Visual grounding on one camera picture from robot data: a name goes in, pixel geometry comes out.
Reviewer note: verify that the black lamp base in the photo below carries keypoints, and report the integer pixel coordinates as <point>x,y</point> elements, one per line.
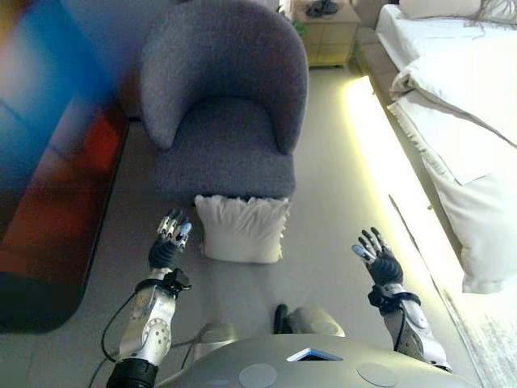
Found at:
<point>321,8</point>

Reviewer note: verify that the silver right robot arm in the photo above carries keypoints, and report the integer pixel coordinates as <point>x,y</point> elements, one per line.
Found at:
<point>416,327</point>

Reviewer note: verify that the silver left robot leg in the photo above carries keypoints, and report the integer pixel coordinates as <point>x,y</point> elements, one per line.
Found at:
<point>216,335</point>

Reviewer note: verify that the white pillow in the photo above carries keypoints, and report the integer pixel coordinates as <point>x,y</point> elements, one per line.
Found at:
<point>436,7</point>

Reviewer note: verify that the grey fringed throw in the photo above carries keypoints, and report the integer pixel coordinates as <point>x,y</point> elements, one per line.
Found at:
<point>497,14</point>

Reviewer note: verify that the white bed mattress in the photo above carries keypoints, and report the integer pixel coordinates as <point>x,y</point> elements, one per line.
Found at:
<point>424,32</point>

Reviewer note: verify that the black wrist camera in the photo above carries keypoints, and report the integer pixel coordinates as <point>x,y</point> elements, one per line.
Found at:
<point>177,281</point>
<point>376,297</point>

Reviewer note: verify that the grey upholstered armchair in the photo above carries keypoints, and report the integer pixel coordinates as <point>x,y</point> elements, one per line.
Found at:
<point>226,81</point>

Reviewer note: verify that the white duvet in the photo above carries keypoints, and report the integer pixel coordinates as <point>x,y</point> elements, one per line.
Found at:
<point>476,161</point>

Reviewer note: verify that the green potted plant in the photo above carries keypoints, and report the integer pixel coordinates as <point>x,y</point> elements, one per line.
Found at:
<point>298,26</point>

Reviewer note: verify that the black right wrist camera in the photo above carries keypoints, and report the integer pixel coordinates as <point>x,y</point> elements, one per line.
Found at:
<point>376,297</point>

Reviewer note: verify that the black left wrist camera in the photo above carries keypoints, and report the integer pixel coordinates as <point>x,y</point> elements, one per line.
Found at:
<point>177,281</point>

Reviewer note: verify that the silver robot torso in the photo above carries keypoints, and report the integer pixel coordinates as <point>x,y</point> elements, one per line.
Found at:
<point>323,372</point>

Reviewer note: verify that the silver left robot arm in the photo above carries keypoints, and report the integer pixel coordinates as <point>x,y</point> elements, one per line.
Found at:
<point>153,327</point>

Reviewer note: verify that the white fringed cushion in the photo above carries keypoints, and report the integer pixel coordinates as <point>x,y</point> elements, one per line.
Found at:
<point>242,230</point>

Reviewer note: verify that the colourful rug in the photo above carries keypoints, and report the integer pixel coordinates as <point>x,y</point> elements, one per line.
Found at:
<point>48,182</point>

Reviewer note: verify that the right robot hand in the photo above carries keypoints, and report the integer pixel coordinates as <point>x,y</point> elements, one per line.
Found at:
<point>385,268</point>

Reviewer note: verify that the glowing led light strip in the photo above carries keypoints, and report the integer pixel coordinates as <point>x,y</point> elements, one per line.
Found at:
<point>383,169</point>

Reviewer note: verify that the light wooden nightstand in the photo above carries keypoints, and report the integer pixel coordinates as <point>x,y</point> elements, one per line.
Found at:
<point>331,40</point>

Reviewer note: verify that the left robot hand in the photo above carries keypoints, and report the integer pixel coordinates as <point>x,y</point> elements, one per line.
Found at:
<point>163,254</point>

